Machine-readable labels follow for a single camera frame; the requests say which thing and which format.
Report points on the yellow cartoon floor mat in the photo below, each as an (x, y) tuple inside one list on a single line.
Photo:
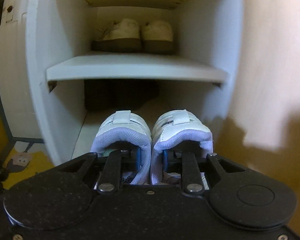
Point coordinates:
[(35, 160)]

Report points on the white shoe cabinet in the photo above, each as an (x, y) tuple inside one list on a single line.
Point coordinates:
[(140, 71)]

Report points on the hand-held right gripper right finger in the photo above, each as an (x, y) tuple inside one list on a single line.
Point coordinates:
[(165, 161)]

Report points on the wooden cabinet door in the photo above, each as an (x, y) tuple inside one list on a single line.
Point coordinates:
[(277, 55)]

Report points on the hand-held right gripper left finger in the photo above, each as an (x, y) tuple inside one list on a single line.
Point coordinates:
[(138, 158)]

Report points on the lavender-lined white sneaker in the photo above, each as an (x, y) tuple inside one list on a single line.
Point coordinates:
[(120, 132), (185, 135)]

